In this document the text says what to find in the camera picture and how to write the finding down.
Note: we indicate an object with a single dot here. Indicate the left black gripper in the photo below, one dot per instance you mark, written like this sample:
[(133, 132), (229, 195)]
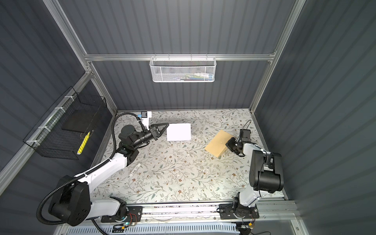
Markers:
[(153, 131)]

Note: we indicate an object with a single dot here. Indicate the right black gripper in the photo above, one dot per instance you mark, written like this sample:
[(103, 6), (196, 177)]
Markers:
[(230, 145)]

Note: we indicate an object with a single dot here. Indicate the white floral letter paper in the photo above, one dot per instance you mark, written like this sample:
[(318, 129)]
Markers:
[(179, 132)]

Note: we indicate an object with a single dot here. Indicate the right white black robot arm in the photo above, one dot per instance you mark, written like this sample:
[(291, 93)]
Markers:
[(265, 176)]

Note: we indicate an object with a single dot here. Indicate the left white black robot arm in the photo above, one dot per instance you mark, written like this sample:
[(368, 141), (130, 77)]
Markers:
[(71, 203)]

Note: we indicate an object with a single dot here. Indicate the tan kraft envelope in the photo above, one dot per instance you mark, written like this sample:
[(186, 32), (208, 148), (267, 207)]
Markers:
[(217, 146)]

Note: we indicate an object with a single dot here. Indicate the white glue stick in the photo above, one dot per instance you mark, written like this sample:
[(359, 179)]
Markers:
[(134, 170)]

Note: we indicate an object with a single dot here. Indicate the yellow marker pen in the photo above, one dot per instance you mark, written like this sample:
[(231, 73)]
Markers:
[(83, 144)]

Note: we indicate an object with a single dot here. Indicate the pens in white basket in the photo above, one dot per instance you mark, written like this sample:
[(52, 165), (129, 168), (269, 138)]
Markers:
[(206, 77)]

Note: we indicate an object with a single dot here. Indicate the black foam pad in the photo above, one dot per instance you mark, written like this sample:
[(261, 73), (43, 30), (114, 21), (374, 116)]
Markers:
[(81, 121)]

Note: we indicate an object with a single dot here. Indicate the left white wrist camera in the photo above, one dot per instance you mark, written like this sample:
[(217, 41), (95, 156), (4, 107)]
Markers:
[(145, 117)]

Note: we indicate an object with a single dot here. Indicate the white wire basket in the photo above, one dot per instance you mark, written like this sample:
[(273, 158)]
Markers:
[(164, 71)]

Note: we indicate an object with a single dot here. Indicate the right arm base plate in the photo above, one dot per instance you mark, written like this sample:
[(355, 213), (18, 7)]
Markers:
[(227, 212)]

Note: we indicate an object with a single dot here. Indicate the white ventilated cable duct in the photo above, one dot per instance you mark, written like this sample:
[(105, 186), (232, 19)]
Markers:
[(214, 228)]

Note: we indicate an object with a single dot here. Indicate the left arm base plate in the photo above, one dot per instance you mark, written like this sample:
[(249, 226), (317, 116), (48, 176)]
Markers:
[(133, 214)]

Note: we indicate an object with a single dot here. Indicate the aluminium mounting rail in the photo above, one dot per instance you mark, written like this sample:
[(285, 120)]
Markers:
[(189, 212)]

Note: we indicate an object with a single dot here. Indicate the black wire basket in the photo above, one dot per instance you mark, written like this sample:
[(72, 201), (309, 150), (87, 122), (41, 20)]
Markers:
[(50, 141)]

